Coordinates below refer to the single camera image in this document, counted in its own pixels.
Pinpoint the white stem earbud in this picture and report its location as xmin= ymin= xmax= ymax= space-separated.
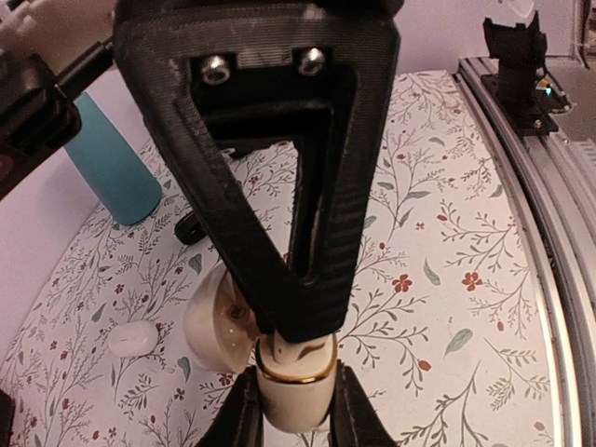
xmin=273 ymin=332 xmax=327 ymax=365

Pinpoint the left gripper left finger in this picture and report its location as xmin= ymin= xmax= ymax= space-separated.
xmin=199 ymin=366 xmax=264 ymax=447

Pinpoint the white oval charging case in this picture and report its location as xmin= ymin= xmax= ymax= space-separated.
xmin=107 ymin=320 xmax=158 ymax=358

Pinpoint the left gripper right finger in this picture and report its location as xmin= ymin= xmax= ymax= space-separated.
xmin=329 ymin=360 xmax=396 ymax=447

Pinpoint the black earbud case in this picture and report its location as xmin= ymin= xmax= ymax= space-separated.
xmin=174 ymin=212 xmax=207 ymax=246

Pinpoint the front aluminium rail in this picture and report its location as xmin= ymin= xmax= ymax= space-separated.
xmin=455 ymin=58 xmax=595 ymax=446

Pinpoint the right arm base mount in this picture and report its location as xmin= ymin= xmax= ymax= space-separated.
xmin=481 ymin=9 xmax=571 ymax=137

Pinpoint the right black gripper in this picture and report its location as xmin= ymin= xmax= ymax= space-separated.
xmin=113 ymin=8 xmax=400 ymax=339

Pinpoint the cream earbud charging case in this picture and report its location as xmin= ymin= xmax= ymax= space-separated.
xmin=183 ymin=264 xmax=337 ymax=433

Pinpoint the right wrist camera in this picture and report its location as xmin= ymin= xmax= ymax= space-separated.
xmin=0 ymin=39 xmax=115 ymax=159

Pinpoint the teal plastic cup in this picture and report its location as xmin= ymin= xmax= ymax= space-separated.
xmin=64 ymin=93 xmax=162 ymax=226

